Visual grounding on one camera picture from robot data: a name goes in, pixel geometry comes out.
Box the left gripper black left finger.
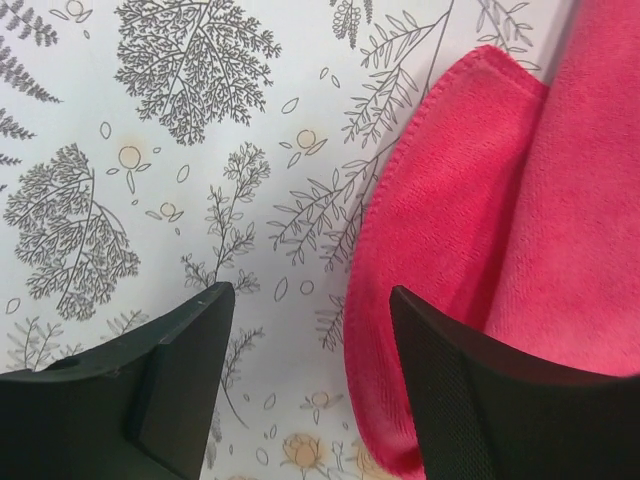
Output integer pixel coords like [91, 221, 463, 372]
[1, 282, 235, 480]

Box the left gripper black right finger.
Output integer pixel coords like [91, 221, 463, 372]
[390, 287, 639, 479]

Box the red microfiber towel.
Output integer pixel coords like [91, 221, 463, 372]
[344, 1, 639, 479]

